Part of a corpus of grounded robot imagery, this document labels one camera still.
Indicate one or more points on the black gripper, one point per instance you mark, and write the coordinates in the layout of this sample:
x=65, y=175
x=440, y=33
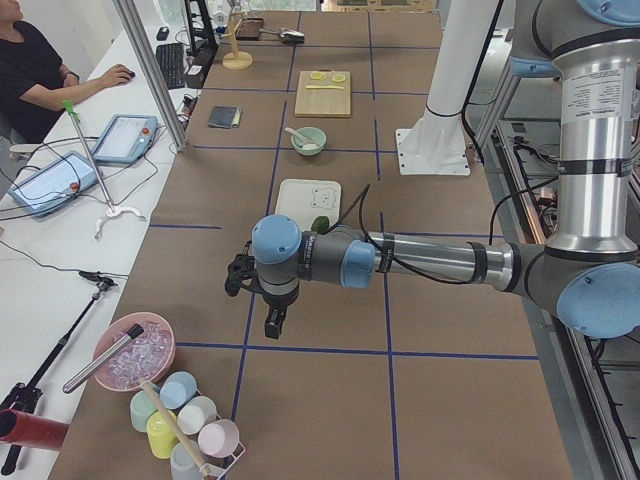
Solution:
x=276, y=303

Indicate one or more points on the white ceramic spoon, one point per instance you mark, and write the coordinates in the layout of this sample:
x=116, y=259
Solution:
x=295, y=133

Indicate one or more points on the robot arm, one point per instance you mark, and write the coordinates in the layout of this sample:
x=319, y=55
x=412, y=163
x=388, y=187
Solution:
x=585, y=273

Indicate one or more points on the pink bowl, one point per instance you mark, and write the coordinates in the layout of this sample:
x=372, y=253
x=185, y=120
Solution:
x=146, y=358

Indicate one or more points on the green ceramic bowl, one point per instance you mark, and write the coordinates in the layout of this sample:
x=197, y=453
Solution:
x=313, y=143

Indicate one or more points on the blue cup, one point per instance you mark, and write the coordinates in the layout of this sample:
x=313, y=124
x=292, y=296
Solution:
x=178, y=389

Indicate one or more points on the green avocado half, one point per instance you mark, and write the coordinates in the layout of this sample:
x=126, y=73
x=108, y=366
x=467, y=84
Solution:
x=321, y=224

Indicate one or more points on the white cup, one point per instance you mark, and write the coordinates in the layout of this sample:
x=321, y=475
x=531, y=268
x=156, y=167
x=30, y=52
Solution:
x=197, y=413

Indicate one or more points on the pink cup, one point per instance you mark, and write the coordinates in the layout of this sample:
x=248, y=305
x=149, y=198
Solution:
x=219, y=439

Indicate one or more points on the white bear tray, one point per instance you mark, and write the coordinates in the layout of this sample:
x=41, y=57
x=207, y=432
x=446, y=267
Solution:
x=305, y=200

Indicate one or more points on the metal tube tool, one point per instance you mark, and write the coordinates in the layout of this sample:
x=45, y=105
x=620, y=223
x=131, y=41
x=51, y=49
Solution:
x=90, y=369

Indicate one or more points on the wooden stick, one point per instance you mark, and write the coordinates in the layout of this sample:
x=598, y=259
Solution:
x=205, y=468

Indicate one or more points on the green cup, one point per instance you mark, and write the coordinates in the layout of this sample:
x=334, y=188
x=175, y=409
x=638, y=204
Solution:
x=141, y=408

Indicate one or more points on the yellow cup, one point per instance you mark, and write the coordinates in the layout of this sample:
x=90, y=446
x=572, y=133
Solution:
x=161, y=438

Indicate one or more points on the grey cup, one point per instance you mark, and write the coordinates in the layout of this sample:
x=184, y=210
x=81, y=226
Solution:
x=182, y=465

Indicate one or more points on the far teach pendant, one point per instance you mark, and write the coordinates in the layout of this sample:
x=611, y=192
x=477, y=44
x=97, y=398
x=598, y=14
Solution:
x=126, y=139

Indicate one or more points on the teach pendant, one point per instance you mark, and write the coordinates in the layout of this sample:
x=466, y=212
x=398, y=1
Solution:
x=54, y=185
x=126, y=139

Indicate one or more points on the bamboo cutting board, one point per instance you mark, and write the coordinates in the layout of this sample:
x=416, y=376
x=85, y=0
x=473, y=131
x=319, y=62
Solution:
x=323, y=103

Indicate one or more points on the near teach pendant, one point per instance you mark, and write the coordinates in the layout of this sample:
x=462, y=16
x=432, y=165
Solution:
x=54, y=185

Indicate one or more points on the upper lemon slice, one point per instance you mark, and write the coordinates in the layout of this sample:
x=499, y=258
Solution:
x=316, y=76

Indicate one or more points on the wooden mug tree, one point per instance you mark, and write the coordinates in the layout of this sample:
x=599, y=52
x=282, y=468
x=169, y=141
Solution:
x=236, y=59

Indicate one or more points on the red bottle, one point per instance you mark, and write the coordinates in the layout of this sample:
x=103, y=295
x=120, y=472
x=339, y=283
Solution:
x=30, y=430

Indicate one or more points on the black keyboard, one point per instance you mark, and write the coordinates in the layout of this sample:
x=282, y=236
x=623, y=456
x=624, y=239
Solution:
x=170, y=59

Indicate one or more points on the metal scoop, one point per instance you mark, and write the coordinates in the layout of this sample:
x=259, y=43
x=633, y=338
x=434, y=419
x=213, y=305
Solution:
x=286, y=36

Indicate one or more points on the reacher grabber stick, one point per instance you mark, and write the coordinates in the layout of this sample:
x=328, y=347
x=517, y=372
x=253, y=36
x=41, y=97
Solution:
x=113, y=211

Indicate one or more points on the dark metal tray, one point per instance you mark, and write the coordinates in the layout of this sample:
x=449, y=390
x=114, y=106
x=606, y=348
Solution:
x=249, y=29

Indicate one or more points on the person in black shirt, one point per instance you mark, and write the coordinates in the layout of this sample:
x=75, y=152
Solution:
x=34, y=80

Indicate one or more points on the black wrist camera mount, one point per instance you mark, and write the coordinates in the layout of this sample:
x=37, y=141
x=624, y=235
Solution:
x=241, y=273

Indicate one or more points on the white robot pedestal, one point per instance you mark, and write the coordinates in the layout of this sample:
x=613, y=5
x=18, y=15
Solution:
x=436, y=144

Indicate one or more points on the aluminium frame post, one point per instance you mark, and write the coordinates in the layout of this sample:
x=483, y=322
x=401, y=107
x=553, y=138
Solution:
x=136, y=32

